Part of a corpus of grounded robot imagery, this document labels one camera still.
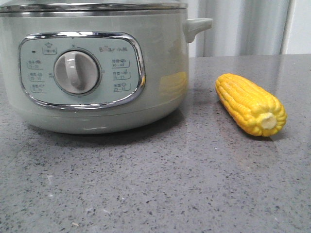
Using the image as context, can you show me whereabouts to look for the yellow corn cob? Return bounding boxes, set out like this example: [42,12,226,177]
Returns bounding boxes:
[215,73,287,137]

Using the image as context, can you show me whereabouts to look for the grey round control knob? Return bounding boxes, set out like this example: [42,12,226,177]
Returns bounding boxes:
[54,50,100,95]

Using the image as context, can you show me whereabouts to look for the white curtain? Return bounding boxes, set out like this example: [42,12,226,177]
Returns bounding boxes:
[187,0,311,57]

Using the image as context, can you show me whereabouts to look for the pale green electric cooking pot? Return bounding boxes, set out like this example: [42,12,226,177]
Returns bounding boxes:
[0,9,212,134]

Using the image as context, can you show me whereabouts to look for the glass pot lid steel rim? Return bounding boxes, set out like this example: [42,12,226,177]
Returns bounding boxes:
[0,0,188,13]

